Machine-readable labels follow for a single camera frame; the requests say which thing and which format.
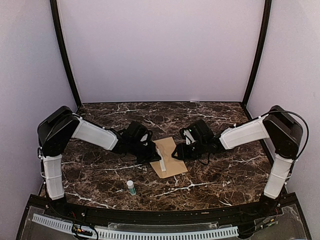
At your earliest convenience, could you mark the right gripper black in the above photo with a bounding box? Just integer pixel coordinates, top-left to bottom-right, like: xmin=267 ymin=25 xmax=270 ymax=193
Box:
xmin=171 ymin=138 xmax=207 ymax=160

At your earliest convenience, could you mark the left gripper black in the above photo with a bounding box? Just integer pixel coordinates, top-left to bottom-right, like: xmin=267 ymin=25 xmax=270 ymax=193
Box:
xmin=128 ymin=140 xmax=162 ymax=165

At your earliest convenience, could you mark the white letter paper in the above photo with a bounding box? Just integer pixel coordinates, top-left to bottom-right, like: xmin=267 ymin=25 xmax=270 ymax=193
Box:
xmin=156 ymin=147 xmax=166 ymax=172

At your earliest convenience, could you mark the brown paper envelope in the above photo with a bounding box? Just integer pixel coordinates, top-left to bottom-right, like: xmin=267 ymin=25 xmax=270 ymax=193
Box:
xmin=150 ymin=137 xmax=188 ymax=179

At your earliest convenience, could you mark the green glue stick white cap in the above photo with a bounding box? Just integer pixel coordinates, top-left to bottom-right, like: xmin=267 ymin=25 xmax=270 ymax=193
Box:
xmin=126 ymin=180 xmax=137 ymax=196

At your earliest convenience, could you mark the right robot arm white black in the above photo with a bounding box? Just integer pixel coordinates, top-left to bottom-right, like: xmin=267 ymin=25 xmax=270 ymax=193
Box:
xmin=171 ymin=105 xmax=310 ymax=217

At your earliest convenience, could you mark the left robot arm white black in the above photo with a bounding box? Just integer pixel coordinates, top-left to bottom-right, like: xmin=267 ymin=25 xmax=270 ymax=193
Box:
xmin=37 ymin=106 xmax=161 ymax=218

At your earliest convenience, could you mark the white slotted cable duct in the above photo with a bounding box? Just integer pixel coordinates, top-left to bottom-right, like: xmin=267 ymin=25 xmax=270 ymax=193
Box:
xmin=31 ymin=213 xmax=239 ymax=240

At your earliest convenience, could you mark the black front rail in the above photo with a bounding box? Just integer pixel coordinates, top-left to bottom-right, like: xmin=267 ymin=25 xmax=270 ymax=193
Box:
xmin=27 ymin=193 xmax=298 ymax=226

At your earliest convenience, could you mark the right black frame post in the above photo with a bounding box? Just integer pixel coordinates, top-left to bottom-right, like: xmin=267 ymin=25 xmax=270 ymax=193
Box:
xmin=241 ymin=0 xmax=272 ymax=109

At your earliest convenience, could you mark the black frame post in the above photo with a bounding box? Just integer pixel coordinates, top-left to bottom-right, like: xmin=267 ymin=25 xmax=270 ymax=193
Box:
xmin=49 ymin=0 xmax=82 ymax=108
xmin=241 ymin=0 xmax=272 ymax=109

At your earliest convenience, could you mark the left black frame post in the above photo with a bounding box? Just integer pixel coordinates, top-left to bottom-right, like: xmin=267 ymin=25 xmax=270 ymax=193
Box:
xmin=49 ymin=0 xmax=82 ymax=108

